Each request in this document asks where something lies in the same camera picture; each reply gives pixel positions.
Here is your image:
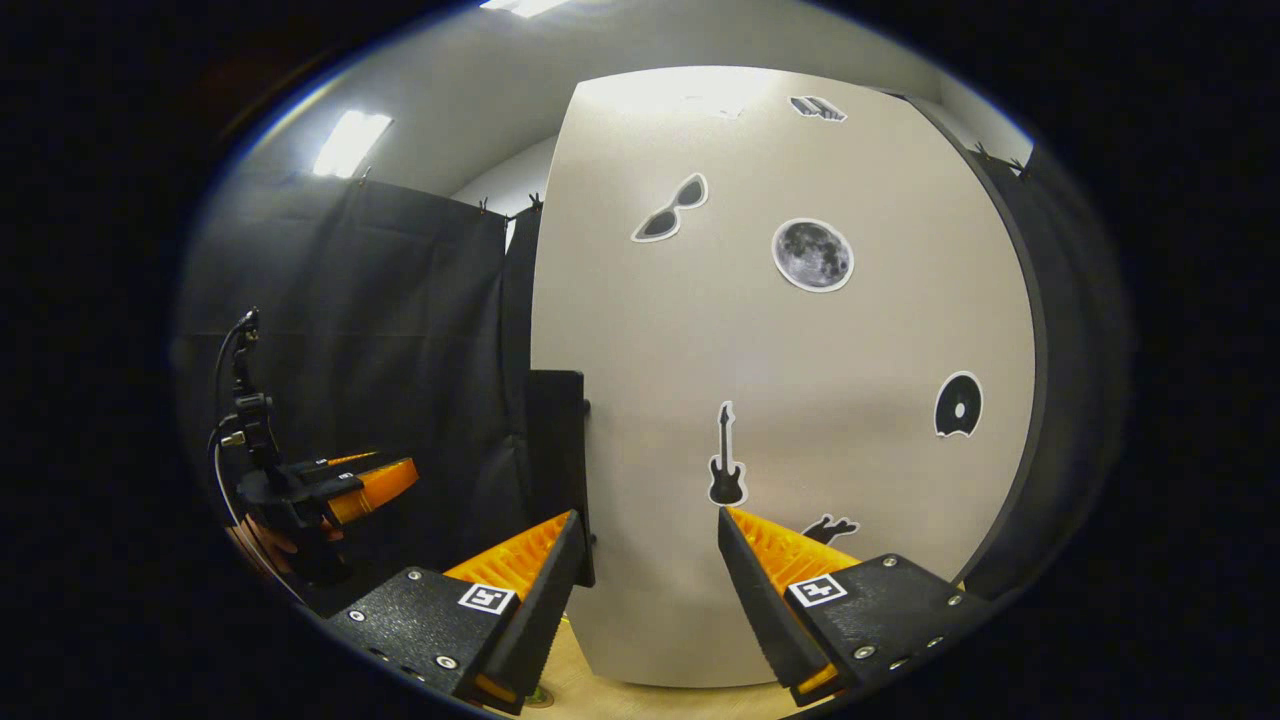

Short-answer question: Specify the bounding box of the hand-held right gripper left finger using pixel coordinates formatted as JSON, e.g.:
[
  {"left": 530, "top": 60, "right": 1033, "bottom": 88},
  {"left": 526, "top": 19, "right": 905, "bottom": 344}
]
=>
[{"left": 328, "top": 508, "right": 591, "bottom": 716}]

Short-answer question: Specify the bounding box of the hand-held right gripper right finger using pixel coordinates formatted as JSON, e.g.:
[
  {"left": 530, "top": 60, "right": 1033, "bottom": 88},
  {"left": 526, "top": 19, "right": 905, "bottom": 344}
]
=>
[{"left": 717, "top": 505, "right": 991, "bottom": 708}]

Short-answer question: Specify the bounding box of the white cabinet door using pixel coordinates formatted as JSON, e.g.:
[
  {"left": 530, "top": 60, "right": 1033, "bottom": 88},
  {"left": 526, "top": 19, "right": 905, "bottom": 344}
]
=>
[{"left": 530, "top": 65, "right": 1041, "bottom": 691}]

